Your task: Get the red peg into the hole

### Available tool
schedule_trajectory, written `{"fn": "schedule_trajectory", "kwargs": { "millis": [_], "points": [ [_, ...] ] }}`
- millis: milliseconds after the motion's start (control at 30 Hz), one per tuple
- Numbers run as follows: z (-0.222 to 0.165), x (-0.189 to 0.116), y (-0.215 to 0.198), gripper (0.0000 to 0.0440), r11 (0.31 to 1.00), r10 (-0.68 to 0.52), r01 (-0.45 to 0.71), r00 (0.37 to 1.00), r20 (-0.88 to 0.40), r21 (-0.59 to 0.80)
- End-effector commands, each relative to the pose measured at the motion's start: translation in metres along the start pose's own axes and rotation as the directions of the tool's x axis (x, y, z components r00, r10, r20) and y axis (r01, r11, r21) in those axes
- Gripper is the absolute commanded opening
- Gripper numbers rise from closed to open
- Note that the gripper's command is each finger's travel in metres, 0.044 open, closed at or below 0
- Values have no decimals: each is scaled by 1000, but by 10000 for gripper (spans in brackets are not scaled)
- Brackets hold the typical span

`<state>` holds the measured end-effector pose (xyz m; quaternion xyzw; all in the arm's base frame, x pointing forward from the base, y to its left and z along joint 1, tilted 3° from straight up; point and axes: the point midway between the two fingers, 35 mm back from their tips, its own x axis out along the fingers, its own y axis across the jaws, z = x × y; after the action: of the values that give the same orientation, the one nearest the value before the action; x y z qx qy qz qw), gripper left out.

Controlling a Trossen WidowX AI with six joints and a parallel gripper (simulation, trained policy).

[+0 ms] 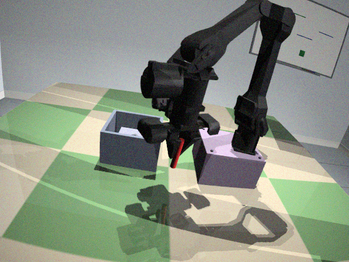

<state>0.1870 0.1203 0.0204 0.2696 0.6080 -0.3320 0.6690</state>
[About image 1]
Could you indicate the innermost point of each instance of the red peg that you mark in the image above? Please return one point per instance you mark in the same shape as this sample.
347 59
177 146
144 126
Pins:
177 154

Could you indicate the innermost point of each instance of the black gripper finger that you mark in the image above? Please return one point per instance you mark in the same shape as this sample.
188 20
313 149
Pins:
188 140
172 146

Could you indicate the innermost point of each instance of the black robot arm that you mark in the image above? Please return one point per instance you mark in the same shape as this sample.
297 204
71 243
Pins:
202 49

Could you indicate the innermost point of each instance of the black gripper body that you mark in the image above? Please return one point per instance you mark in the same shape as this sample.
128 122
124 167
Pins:
185 116

